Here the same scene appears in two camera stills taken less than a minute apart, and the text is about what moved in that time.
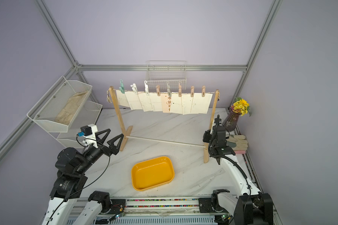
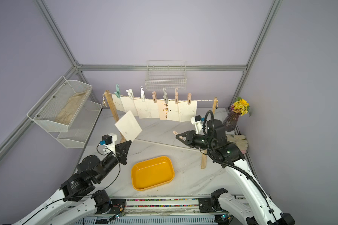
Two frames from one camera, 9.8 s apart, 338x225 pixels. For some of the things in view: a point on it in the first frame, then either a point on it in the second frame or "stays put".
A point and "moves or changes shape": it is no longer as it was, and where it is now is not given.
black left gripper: x=112 y=148 → x=121 y=153
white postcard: x=187 y=100 moves or changes shape
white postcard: x=200 y=104 → x=128 y=127
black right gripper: x=207 y=134 → x=191 y=138
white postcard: x=176 y=104 → x=173 y=111
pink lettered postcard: x=166 y=102 → x=163 y=109
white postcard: x=145 y=102 → x=142 y=108
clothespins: x=180 y=89 → x=176 y=96
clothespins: x=203 y=91 → x=176 y=133
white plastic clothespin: x=134 y=88 → x=130 y=93
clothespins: x=192 y=91 → x=189 y=98
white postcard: x=122 y=99 → x=118 y=103
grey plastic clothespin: x=168 y=89 → x=165 y=96
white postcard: x=156 y=101 → x=152 y=108
